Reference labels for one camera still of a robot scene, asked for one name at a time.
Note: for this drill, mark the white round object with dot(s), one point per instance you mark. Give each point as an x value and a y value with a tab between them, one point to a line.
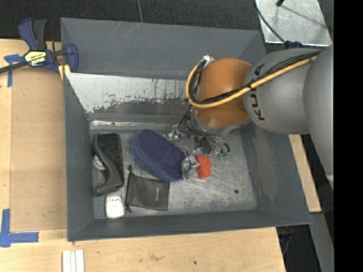
98	163

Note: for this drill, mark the black cloth pouch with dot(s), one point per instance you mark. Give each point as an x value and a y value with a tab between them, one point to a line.
147	193

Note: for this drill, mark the orange plastic toy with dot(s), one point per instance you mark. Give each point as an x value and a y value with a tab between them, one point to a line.
203	166

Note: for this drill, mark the white small box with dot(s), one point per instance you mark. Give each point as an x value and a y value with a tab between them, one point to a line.
114	207

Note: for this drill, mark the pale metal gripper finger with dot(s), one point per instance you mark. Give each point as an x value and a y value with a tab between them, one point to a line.
195	159
187	169

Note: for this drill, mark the pale wood board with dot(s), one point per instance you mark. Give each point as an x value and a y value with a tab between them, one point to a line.
37	152

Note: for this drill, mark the blue glasses case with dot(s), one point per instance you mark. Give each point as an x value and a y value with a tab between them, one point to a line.
158	154

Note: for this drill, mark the grey metal bin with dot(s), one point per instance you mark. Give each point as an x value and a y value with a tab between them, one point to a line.
158	50

